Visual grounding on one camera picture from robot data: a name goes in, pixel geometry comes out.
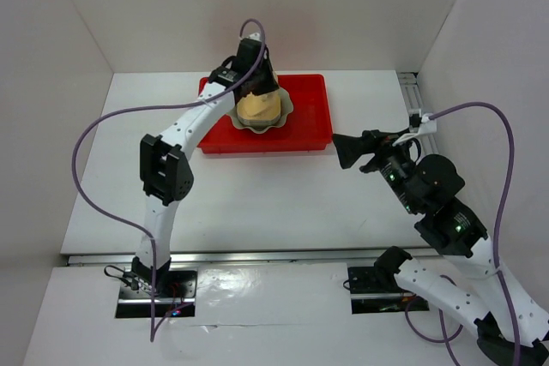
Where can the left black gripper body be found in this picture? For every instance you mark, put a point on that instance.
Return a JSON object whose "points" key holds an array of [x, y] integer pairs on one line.
{"points": [[262, 78]]}

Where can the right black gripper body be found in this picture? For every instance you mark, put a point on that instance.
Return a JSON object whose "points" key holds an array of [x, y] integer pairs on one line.
{"points": [[391, 162]]}

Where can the yellow square plate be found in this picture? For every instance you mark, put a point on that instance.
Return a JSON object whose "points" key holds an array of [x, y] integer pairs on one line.
{"points": [[259, 111]]}

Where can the green scalloped bowl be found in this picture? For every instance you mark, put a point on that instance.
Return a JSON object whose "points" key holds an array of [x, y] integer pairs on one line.
{"points": [[287, 108]]}

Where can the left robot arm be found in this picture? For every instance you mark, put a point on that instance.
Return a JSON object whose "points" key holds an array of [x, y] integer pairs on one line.
{"points": [[165, 158]]}

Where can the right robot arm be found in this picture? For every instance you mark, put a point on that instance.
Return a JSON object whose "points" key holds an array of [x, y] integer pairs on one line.
{"points": [[509, 326]]}

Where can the red plastic bin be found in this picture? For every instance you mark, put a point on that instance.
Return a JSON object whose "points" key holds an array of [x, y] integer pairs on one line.
{"points": [[308, 126]]}

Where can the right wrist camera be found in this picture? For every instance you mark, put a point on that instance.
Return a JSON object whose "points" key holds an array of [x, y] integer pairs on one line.
{"points": [[420, 124]]}

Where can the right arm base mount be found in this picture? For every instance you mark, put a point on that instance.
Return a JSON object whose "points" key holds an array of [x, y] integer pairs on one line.
{"points": [[369, 296]]}

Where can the aluminium rail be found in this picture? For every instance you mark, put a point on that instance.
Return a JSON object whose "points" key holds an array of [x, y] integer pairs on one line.
{"points": [[237, 257]]}

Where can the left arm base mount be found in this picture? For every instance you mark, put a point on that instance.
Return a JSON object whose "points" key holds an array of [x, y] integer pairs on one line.
{"points": [[176, 298]]}

